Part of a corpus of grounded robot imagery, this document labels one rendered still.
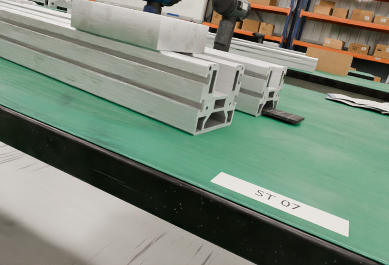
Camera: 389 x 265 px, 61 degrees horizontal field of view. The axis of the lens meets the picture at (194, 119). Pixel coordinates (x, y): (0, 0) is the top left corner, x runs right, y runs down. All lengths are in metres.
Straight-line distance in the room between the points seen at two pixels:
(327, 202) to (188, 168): 0.12
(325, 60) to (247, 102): 2.05
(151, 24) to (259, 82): 0.22
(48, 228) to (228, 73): 0.87
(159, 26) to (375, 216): 0.29
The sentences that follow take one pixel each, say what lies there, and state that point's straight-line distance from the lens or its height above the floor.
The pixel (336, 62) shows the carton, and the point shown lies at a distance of 2.57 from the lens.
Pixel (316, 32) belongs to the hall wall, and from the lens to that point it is 11.10.
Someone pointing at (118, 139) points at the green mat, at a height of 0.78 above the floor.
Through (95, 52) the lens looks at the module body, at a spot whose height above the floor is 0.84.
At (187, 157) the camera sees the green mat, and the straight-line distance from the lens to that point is 0.32.
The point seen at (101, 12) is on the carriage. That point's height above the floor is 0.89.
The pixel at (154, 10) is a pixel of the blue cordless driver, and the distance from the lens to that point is 0.97.
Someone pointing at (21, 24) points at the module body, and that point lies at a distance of 0.65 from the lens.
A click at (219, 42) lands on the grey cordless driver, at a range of 0.83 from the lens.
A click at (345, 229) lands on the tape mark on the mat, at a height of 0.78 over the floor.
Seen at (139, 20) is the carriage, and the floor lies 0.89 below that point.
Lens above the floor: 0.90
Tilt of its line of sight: 15 degrees down
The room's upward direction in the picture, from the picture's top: 12 degrees clockwise
